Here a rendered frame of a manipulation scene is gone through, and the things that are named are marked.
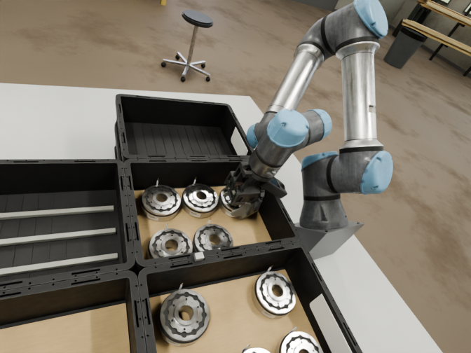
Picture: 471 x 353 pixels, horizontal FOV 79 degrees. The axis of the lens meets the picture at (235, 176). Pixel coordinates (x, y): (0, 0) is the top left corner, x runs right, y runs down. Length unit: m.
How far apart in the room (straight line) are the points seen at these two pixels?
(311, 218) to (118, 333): 0.59
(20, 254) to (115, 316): 0.24
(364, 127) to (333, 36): 0.28
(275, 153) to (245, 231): 0.30
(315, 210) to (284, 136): 0.40
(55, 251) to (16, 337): 0.17
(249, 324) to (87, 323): 0.33
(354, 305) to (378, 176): 0.44
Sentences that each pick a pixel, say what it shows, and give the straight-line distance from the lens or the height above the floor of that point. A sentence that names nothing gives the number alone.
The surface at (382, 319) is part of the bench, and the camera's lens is 1.11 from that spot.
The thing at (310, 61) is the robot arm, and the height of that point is 1.21.
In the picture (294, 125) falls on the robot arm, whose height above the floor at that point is 1.20.
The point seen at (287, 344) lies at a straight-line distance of 0.71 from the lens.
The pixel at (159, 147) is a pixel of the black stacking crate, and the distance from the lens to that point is 0.98.
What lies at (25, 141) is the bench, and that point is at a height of 0.70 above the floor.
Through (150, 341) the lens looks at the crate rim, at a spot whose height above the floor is 0.93.
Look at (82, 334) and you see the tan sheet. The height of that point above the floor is 0.83.
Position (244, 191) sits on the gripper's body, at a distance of 0.70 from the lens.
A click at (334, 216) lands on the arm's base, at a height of 0.90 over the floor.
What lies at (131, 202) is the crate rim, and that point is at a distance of 0.68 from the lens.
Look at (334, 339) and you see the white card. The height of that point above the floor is 0.89.
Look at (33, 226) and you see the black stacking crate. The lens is 0.79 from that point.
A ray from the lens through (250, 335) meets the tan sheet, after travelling 0.71.
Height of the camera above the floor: 1.47
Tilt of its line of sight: 42 degrees down
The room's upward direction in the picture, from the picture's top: 24 degrees clockwise
